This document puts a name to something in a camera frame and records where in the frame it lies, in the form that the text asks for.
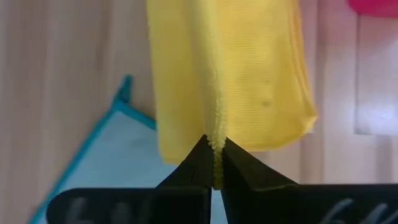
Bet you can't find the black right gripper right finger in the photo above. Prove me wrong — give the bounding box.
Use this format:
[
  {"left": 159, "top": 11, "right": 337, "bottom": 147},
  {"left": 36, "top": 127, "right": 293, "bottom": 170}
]
[{"left": 220, "top": 137, "right": 398, "bottom": 224}]

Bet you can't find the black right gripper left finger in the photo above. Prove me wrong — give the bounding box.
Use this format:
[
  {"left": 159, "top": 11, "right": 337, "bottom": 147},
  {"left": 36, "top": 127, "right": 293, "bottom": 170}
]
[{"left": 46, "top": 134, "right": 215, "bottom": 224}]

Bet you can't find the yellow microfiber towel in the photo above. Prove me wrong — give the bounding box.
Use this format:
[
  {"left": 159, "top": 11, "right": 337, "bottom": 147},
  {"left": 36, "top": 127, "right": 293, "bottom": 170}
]
[{"left": 146, "top": 0, "right": 318, "bottom": 191}]

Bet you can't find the light blue teal-edged towel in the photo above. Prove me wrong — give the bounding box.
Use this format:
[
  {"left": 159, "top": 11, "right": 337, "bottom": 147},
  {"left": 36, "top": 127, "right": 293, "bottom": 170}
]
[{"left": 29, "top": 74, "right": 225, "bottom": 224}]

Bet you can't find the pink plastic bin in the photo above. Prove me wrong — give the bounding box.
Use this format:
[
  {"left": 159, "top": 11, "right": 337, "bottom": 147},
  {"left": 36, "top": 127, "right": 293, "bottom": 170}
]
[{"left": 346, "top": 0, "right": 398, "bottom": 19}]

